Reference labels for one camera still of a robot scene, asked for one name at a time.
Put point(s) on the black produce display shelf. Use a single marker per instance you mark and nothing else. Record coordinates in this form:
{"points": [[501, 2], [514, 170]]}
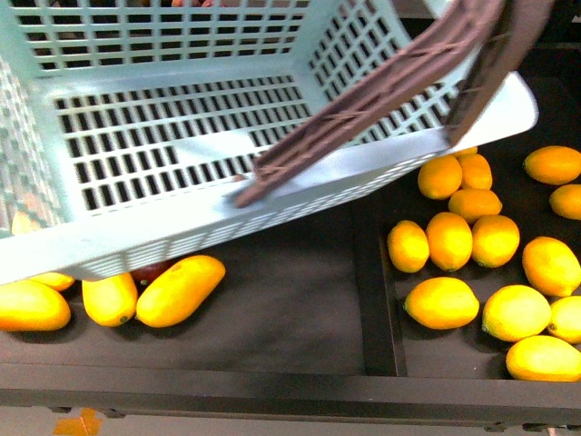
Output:
{"points": [[308, 324]]}

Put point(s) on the red mango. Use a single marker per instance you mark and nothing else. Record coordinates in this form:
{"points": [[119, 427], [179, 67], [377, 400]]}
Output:
{"points": [[147, 274]]}

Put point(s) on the yellow lemon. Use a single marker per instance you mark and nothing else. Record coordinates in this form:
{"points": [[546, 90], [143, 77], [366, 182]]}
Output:
{"points": [[565, 319], [439, 178], [495, 240], [449, 240], [476, 172], [551, 267], [515, 312], [467, 151], [553, 164], [408, 247], [442, 303], [565, 201], [543, 358], [472, 204]]}

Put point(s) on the light blue plastic basket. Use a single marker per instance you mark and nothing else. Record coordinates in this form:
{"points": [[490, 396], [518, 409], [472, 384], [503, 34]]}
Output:
{"points": [[127, 131]]}

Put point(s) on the yellow mango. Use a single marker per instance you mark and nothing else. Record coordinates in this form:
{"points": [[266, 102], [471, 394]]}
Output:
{"points": [[178, 292], [112, 301], [55, 280], [29, 306]]}

